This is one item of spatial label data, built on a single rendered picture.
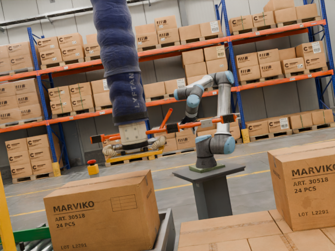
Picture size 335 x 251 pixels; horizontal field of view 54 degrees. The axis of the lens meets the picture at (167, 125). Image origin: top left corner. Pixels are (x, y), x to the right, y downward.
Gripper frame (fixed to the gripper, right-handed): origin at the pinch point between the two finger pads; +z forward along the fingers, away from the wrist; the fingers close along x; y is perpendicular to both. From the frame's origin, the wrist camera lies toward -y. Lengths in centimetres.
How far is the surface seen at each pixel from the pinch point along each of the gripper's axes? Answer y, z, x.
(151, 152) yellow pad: -56, -49, -14
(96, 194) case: -93, -35, -5
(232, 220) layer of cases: -39, -6, -71
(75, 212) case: -107, -26, -1
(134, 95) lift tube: -41, -65, 15
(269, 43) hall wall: 714, 463, 205
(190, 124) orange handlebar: -26, -52, -19
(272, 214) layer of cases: -20, -12, -89
